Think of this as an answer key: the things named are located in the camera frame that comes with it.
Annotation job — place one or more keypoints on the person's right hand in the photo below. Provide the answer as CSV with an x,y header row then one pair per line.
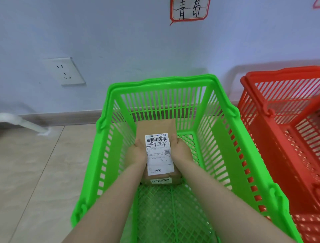
x,y
182,152

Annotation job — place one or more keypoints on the person's left hand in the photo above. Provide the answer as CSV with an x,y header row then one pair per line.
x,y
135,156

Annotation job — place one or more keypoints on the clear-taped cardboard box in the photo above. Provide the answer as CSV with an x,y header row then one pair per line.
x,y
156,126

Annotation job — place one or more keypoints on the green plastic basket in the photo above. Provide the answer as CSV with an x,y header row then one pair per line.
x,y
160,85

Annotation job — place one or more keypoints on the red plastic basket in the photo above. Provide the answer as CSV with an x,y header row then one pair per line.
x,y
272,155

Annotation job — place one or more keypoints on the person's left forearm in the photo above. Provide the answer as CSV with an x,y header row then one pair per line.
x,y
112,200

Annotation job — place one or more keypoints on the person's right forearm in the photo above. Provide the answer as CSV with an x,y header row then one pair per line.
x,y
225,205

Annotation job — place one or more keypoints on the grey skirting board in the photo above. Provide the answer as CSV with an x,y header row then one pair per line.
x,y
65,117

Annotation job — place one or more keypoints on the white wall socket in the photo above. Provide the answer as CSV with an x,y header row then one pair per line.
x,y
65,71

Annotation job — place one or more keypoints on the red-framed wall label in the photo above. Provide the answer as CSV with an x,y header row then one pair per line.
x,y
317,3
190,11

